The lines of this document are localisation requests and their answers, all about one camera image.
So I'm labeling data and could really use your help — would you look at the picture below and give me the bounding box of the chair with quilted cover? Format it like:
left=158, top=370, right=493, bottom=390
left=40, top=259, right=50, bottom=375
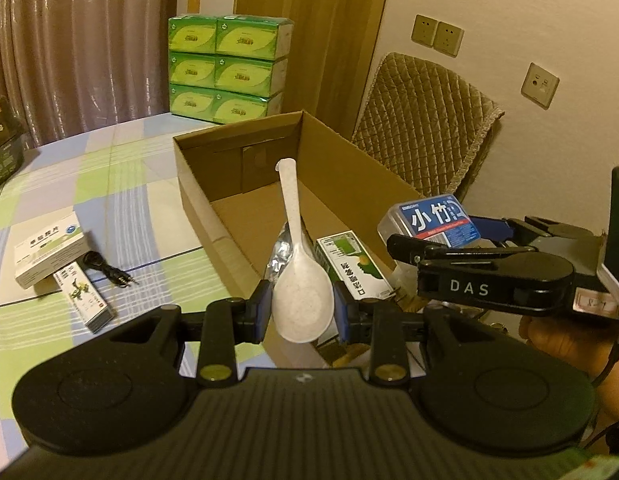
left=350, top=51, right=505, bottom=206

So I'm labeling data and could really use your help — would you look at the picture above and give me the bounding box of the small white green box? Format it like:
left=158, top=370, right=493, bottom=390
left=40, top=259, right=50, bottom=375
left=52, top=262, right=116, bottom=335

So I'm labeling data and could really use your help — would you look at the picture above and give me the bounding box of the beige wall socket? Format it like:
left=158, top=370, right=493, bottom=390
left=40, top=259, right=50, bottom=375
left=411, top=14, right=439, bottom=47
left=434, top=21, right=464, bottom=57

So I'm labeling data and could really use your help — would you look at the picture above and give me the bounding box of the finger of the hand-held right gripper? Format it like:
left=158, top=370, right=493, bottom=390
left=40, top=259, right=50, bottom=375
left=468, top=215, right=599, bottom=249
left=387, top=233, right=536, bottom=265

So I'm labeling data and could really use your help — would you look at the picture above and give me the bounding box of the shiny pleated curtain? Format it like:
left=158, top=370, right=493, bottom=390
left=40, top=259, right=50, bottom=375
left=0, top=0, right=183, bottom=148

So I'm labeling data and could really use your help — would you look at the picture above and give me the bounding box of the silver foil packet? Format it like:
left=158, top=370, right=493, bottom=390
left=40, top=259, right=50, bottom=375
left=264, top=222, right=295, bottom=282

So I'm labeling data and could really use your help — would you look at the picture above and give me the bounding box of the black cable with plug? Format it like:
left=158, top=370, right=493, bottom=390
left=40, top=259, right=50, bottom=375
left=82, top=250, right=140, bottom=288

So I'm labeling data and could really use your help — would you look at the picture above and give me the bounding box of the stack of green tissue packs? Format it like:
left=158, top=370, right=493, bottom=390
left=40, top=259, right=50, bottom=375
left=168, top=14, right=294, bottom=126

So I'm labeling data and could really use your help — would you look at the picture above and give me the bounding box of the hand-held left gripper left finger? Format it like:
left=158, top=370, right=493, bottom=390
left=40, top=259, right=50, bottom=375
left=106, top=279, right=273, bottom=388

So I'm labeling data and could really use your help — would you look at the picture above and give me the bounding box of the brown cardboard box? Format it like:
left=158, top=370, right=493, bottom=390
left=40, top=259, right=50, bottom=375
left=172, top=110, right=426, bottom=372

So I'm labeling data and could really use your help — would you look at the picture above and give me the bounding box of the clear box with blue label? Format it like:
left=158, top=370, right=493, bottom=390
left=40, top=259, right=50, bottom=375
left=377, top=192, right=477, bottom=252

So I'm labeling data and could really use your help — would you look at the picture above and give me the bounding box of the person's right hand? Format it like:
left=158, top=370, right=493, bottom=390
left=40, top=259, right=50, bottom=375
left=518, top=314, right=616, bottom=362

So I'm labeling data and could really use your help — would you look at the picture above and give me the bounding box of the green white spray medicine box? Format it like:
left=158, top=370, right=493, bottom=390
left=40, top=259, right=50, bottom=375
left=315, top=230, right=395, bottom=302

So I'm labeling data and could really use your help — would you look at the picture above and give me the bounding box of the white speckled plastic spoon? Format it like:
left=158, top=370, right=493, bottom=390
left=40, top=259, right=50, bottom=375
left=272, top=158, right=335, bottom=344

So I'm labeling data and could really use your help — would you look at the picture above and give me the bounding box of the beige wall outlet plate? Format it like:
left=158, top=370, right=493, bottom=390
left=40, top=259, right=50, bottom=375
left=521, top=62, right=560, bottom=109

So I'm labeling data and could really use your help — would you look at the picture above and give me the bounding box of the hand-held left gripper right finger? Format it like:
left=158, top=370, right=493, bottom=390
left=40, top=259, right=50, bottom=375
left=332, top=281, right=496, bottom=385

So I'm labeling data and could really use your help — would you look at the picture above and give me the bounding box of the white medicine box blue logo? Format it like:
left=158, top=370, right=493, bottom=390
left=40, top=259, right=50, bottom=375
left=14, top=212, right=90, bottom=290

